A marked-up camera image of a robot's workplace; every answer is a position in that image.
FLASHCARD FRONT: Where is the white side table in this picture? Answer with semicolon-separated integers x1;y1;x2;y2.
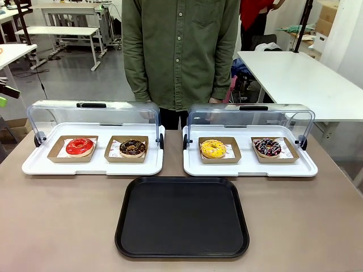
237;50;363;123

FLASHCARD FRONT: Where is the red glazed donut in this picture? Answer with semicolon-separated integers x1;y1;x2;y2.
65;138;95;158

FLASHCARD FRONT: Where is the chocolate donut with sprinkles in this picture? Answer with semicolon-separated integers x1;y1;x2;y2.
119;139;147;158

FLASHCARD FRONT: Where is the person in red top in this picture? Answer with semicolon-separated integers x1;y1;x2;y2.
239;0;286;52

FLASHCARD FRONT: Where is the dark donut with pink drizzle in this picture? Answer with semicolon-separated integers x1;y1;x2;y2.
254;138;282;158

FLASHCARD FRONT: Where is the white workbench with shelf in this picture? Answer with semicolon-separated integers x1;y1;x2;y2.
14;2;116;72

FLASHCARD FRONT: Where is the black chair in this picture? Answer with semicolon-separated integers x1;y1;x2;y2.
12;0;36;46

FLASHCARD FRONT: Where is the white display case base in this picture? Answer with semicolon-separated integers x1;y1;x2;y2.
182;125;319;178
22;122;166;176

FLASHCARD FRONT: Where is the clear domed case lid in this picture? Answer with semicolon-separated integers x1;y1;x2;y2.
187;103;316;145
26;99;162;143

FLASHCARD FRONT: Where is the yellow glazed donut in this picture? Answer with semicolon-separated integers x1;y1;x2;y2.
200;139;227;159

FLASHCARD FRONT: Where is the person in green shirt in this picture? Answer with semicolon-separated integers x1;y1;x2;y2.
121;0;241;131

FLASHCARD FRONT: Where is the white desk with cable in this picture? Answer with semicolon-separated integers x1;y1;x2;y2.
0;43;38;97

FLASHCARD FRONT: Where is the brown cardboard donut tray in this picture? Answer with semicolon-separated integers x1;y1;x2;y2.
47;135;99;163
104;135;150;164
198;137;242;165
251;137;301;164

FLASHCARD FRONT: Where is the cardboard boxes stack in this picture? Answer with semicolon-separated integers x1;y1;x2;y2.
307;0;340;53

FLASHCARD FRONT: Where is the black tripod pole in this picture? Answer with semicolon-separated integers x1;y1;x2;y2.
292;0;314;54

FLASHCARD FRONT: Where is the black plastic serving tray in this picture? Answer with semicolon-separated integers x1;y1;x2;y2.
114;176;250;259

